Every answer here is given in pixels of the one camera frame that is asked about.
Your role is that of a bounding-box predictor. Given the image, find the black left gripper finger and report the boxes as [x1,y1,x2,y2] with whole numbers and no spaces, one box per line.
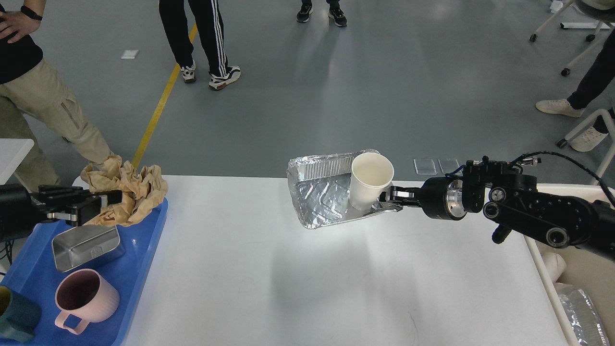
[46,199,108,226]
[34,185,123,214]

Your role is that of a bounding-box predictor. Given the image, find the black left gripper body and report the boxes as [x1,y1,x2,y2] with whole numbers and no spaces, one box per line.
[0,184,41,242]

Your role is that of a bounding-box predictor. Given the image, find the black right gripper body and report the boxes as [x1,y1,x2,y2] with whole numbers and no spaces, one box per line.
[422,177,467,221]

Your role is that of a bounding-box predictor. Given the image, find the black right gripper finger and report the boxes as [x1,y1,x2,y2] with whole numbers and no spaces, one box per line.
[380,187,423,208]

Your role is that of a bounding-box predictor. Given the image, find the square stainless steel tray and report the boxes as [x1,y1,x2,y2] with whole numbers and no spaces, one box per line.
[52,225,125,273]

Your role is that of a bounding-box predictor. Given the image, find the cream paper cup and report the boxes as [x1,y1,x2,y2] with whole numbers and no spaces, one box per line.
[349,152,394,210]

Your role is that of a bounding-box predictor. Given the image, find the brown paper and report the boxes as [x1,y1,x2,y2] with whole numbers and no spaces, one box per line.
[80,155,168,226]

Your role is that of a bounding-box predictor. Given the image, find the pink mug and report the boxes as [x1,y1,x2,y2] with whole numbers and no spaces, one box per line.
[54,269,120,335]

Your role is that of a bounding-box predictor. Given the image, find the aluminium foil tray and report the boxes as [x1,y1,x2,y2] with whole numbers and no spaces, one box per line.
[286,148,403,229]

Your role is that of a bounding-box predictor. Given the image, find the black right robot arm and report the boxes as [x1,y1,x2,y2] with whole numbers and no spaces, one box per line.
[379,152,615,260]

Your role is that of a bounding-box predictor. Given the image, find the clear floor plate right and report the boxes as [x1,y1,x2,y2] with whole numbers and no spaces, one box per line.
[438,158,461,174]

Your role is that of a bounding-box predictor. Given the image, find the clear floor plate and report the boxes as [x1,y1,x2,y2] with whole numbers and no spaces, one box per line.
[413,158,437,175]
[438,158,461,174]

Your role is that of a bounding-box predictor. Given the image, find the clear floor plate left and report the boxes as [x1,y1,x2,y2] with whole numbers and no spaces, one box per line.
[413,158,437,175]

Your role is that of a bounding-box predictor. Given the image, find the white side table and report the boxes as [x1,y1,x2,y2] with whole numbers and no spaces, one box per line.
[0,138,34,185]

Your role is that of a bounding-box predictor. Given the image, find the blue plastic tray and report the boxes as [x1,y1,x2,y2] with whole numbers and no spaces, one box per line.
[2,200,168,346]

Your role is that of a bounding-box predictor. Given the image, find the teal cup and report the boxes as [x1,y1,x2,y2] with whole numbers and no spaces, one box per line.
[0,285,42,343]

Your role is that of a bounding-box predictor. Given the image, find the person in beige trousers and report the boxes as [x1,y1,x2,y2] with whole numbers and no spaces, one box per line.
[0,0,113,171]

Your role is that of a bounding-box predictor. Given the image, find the white cup inside bin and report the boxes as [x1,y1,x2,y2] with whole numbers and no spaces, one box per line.
[541,252,567,284]

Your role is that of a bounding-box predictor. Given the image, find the beige plastic bin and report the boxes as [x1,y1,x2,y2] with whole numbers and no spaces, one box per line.
[526,184,615,345]

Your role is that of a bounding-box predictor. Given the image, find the white chair leg right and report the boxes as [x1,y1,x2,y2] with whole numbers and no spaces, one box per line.
[556,108,615,152]

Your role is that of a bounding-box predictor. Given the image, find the white rolling chair base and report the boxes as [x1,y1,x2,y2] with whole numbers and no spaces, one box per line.
[529,0,615,76]

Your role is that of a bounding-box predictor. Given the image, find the person in black sneakers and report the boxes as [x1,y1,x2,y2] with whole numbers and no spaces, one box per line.
[296,0,348,27]

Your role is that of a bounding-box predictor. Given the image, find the foil tray inside bin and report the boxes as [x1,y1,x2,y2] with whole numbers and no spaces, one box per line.
[555,283,610,346]

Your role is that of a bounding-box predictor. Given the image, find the person in dark trousers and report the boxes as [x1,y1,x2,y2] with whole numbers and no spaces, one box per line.
[535,32,615,134]

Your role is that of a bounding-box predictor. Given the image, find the person in striped track pants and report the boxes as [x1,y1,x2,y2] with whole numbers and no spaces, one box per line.
[159,0,242,91]

